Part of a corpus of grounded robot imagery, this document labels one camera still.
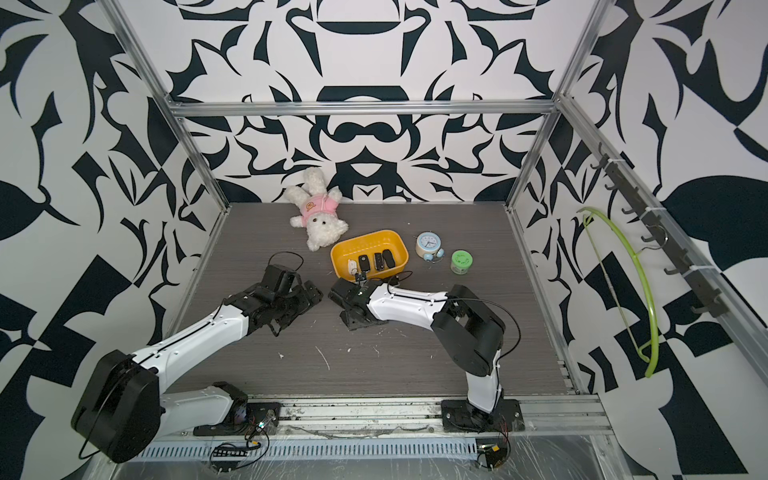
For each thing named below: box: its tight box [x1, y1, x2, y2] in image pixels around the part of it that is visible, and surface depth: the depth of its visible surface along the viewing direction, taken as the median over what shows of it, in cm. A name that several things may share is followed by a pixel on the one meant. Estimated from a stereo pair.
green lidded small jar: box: [450, 249, 474, 275], surface depth 101 cm
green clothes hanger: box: [576, 207, 659, 378], surface depth 62 cm
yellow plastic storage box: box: [331, 230, 409, 282], surface depth 104 cm
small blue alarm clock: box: [415, 230, 445, 263], surface depth 105 cm
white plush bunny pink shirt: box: [285, 167, 349, 252], surface depth 110 cm
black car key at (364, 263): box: [358, 254, 371, 272], surface depth 104 cm
